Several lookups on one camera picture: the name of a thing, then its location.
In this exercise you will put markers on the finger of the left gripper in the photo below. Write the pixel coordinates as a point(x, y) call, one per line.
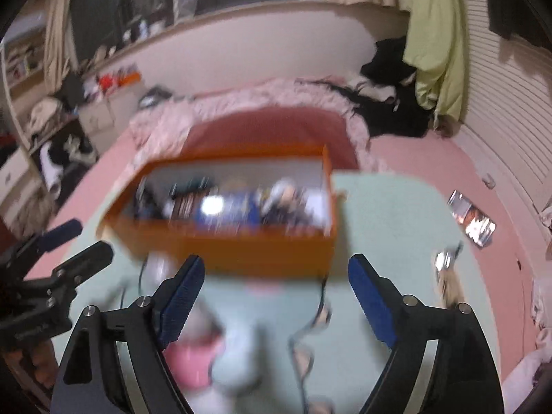
point(84, 265)
point(53, 239)

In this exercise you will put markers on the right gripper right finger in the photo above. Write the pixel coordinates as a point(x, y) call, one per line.
point(463, 377)

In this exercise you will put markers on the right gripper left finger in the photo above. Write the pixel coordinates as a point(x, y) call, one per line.
point(90, 378)

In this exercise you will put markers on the black lace garment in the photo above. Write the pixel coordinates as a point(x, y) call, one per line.
point(145, 206)

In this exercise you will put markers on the brown printed box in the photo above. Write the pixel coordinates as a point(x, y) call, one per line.
point(181, 205)

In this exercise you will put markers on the beige furry plush toy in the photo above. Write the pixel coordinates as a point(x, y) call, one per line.
point(291, 205)

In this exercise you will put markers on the metal clip on table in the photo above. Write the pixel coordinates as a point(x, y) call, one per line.
point(446, 258)

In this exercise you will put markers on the shiny foil packet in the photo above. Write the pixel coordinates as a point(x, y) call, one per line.
point(474, 223)

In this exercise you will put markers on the grey bag on bed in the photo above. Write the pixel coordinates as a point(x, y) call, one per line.
point(154, 96)

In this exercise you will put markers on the small orange box on shelf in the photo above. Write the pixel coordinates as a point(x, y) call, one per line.
point(129, 78)

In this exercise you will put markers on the orange cardboard box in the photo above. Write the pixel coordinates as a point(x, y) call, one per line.
point(266, 251)

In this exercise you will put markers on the pink floral blanket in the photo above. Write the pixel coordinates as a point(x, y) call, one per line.
point(161, 132)

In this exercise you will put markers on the black clothes pile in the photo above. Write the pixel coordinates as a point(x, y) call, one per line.
point(383, 93)

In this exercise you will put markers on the green hanging jacket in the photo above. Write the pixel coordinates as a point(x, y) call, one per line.
point(437, 47)

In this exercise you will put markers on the black hanging garment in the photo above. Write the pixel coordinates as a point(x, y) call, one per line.
point(526, 19)

